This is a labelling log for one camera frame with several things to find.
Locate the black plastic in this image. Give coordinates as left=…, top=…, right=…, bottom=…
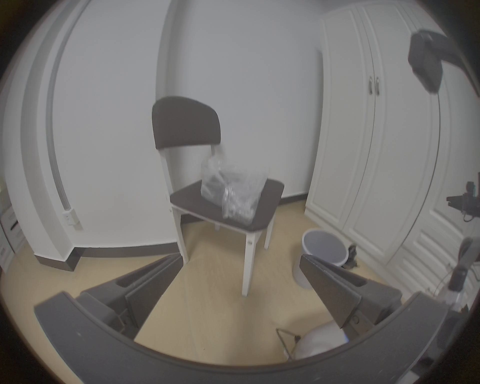
left=343, top=244, right=360, bottom=270

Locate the white trash bin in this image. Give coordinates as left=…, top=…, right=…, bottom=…
left=293, top=229, right=347, bottom=289

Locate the white chair dark grey seat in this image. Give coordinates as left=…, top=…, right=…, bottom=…
left=152, top=96, right=286, bottom=298

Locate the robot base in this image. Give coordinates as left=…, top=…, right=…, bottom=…
left=290, top=322, right=351, bottom=361

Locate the white wardrobe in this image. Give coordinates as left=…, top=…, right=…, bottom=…
left=304, top=0, right=480, bottom=304

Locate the clear plastic bag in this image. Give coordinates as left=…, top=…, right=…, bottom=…
left=200, top=144, right=270, bottom=226

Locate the white chest of drawers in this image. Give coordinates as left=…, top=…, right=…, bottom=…
left=0, top=202, right=28, bottom=271

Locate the white wall cable duct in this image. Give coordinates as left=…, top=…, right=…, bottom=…
left=45, top=0, right=92, bottom=232

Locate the black cable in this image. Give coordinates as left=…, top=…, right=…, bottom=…
left=275, top=328, right=301, bottom=361

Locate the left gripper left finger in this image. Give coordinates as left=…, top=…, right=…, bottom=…
left=80, top=253, right=184, bottom=340

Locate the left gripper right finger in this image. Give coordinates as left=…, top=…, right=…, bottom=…
left=299, top=254, right=404, bottom=340

